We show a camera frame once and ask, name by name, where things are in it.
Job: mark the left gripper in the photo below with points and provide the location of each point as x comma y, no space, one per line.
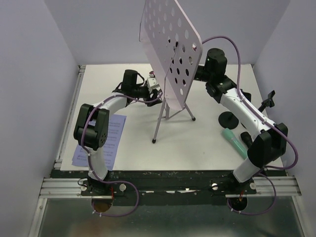
154,97

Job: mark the sheet music page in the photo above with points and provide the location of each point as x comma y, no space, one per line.
116,125

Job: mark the white music stand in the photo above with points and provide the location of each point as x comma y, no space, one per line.
174,49

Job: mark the green microphone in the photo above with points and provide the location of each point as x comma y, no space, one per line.
236,144

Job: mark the black microphone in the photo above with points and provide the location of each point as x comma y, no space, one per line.
246,139

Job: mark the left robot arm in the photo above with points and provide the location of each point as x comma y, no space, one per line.
92,125

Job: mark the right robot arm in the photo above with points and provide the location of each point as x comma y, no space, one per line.
269,141

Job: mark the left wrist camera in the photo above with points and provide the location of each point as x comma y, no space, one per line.
152,82

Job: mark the black mounting rail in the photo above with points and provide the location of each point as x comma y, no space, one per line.
161,188

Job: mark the aluminium frame rail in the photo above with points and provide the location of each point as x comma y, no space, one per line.
182,145

